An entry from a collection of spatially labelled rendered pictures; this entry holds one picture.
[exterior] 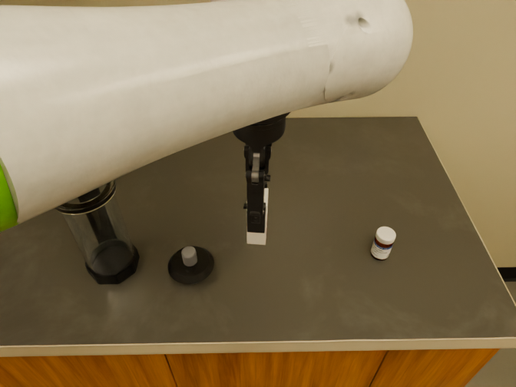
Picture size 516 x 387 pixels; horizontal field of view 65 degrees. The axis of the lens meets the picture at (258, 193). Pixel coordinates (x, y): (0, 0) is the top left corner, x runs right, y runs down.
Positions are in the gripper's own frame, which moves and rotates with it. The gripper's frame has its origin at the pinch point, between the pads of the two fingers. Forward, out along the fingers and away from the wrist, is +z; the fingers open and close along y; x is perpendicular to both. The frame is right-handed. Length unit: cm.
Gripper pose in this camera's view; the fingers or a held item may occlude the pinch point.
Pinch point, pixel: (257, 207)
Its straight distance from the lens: 69.7
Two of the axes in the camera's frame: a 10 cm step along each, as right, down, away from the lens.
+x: 10.0, 0.6, -0.4
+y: -0.7, 7.2, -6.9
